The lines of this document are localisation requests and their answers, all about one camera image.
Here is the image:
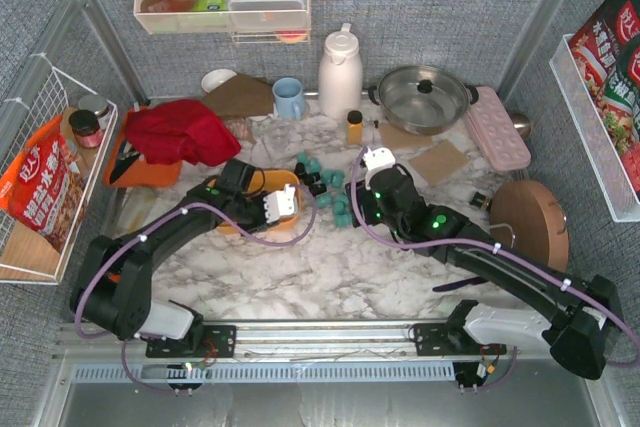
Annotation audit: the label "orange plastic storage basket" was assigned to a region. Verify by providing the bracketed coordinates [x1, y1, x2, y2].
[207, 162, 299, 231]

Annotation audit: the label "red cloth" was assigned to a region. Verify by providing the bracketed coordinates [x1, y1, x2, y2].
[124, 99, 241, 167]

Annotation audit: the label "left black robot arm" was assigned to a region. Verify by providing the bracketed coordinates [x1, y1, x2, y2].
[70, 159, 267, 341]

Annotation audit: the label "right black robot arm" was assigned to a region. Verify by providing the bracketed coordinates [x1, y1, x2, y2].
[346, 165, 633, 380]

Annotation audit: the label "teal coffee capsule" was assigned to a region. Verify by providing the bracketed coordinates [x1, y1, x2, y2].
[294, 152, 322, 175]
[334, 213, 353, 228]
[320, 169, 345, 189]
[332, 193, 349, 216]

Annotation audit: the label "black coffee capsule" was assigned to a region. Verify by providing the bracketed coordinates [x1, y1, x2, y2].
[309, 182, 327, 197]
[299, 172, 321, 186]

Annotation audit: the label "brown cork coaster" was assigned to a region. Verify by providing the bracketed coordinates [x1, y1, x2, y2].
[409, 140, 470, 186]
[378, 123, 433, 151]

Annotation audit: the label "small orange juice bottle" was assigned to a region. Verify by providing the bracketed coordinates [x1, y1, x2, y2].
[346, 110, 363, 145]

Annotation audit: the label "striped pink cloth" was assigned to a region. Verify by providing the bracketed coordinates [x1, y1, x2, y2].
[223, 117, 256, 144]

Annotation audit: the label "orange plastic tray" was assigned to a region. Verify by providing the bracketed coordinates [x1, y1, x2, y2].
[102, 107, 182, 188]

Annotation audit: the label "stainless steel pot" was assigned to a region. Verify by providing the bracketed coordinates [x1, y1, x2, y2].
[367, 66, 479, 136]

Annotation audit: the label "light blue mug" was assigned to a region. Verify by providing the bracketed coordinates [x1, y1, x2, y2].
[272, 77, 307, 121]

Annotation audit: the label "black kitchen knife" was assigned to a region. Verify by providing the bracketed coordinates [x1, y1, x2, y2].
[109, 151, 141, 185]

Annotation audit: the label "white thermos jug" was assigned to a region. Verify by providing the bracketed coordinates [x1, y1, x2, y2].
[318, 23, 363, 120]

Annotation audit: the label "white small bowl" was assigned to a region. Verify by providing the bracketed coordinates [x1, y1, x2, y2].
[201, 68, 236, 93]

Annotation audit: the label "pink egg tray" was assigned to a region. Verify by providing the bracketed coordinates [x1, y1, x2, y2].
[464, 85, 531, 172]

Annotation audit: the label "round wooden board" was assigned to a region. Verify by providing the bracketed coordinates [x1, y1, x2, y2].
[489, 180, 569, 272]

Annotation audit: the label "silver lid jar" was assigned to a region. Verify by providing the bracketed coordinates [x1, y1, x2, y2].
[78, 94, 110, 120]

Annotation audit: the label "dark lid glass jar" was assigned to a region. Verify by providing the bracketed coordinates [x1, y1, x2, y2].
[68, 109, 104, 149]

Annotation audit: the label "red snack bag left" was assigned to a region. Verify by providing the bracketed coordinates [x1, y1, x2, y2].
[1, 115, 84, 252]

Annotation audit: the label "clear plastic food containers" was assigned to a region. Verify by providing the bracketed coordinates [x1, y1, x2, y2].
[226, 0, 307, 32]

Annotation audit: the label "red seasoning bag right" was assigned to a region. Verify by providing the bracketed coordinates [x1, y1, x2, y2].
[568, 0, 640, 158]

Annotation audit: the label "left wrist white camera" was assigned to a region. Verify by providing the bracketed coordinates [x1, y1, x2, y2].
[263, 184, 299, 224]

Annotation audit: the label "purple handled knife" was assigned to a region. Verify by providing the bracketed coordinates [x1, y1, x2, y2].
[432, 276, 487, 293]

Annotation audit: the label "white wire rack left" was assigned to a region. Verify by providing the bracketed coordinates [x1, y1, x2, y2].
[1, 53, 119, 285]

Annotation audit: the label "white wire basket right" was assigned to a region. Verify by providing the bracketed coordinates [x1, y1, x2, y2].
[549, 34, 639, 223]

